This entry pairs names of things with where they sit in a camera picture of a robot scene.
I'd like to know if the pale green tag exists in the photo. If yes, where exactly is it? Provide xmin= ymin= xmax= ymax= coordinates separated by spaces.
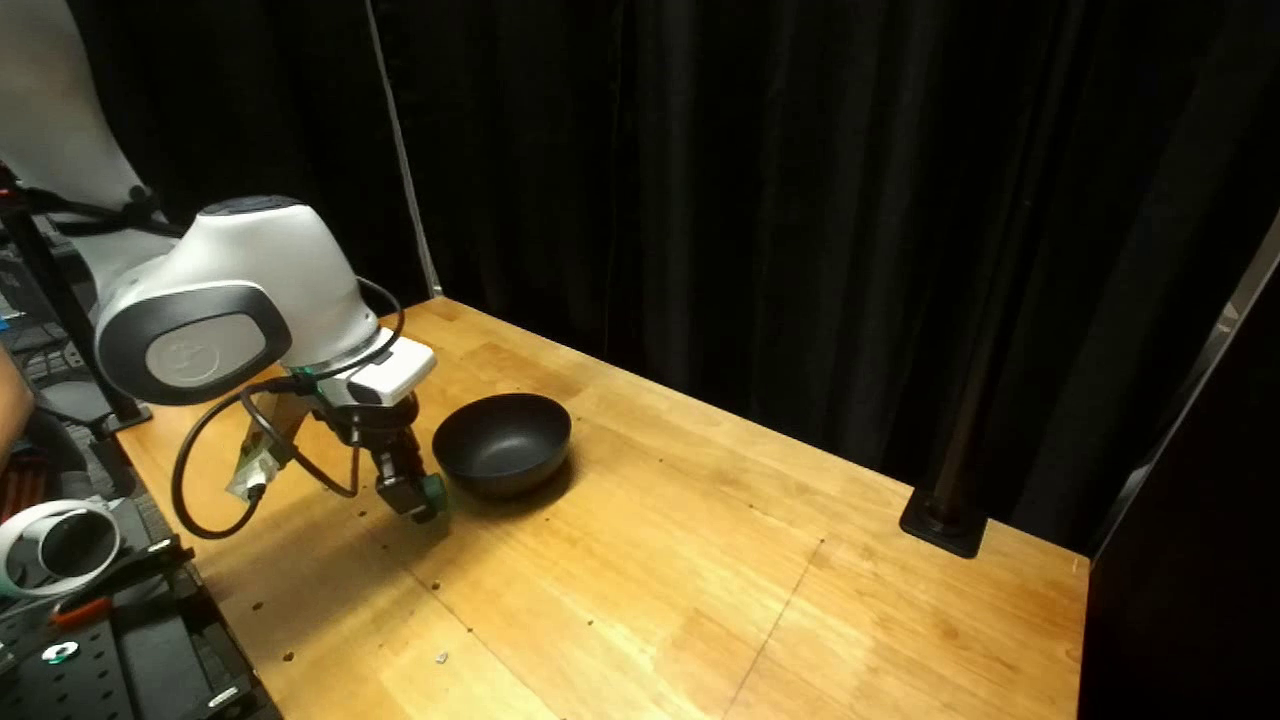
xmin=223 ymin=422 xmax=300 ymax=506

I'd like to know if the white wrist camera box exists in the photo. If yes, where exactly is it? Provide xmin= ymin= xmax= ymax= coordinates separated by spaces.
xmin=340 ymin=332 xmax=444 ymax=414

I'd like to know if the black looping cable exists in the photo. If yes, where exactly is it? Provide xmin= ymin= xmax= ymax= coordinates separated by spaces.
xmin=170 ymin=274 xmax=412 ymax=544

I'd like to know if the white tape roll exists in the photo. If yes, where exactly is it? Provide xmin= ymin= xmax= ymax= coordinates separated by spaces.
xmin=0 ymin=494 xmax=128 ymax=600

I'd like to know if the green square block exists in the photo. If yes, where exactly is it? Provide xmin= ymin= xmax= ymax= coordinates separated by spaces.
xmin=404 ymin=475 xmax=455 ymax=527

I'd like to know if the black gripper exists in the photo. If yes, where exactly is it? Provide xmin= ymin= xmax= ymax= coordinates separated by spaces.
xmin=315 ymin=398 xmax=455 ymax=520

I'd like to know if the black post with base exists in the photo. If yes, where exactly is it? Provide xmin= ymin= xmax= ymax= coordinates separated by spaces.
xmin=897 ymin=198 xmax=1037 ymax=562

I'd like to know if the thin metal pole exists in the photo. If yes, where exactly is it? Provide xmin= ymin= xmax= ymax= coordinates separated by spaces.
xmin=362 ymin=0 xmax=450 ymax=304

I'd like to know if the black round bowl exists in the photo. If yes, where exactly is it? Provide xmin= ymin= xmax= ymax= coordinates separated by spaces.
xmin=429 ymin=387 xmax=577 ymax=506

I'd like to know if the red handled tool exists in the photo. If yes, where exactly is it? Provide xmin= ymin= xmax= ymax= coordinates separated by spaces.
xmin=47 ymin=597 xmax=120 ymax=635

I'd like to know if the black perforated tool tray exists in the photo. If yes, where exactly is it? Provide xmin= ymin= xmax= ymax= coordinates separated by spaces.
xmin=0 ymin=527 xmax=289 ymax=720

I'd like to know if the black curtain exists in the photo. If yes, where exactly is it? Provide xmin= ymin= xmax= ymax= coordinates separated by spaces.
xmin=66 ymin=0 xmax=1280 ymax=562

